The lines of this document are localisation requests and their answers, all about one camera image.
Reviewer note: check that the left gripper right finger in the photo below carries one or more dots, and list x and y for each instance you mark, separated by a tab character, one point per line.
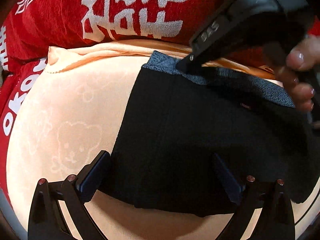
257	182

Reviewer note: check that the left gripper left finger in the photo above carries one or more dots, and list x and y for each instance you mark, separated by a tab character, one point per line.
75	192

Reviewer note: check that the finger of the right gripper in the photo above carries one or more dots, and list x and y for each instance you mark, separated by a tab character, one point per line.
191	63

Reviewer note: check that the black pants blue trim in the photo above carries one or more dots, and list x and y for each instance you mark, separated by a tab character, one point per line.
187	143

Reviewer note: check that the person right hand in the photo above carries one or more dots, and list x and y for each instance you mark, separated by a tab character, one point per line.
303	57

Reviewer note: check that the red blanket white characters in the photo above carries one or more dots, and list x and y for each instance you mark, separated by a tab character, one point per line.
32	26

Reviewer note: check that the peach cushion cover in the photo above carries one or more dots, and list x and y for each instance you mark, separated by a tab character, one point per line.
73	111

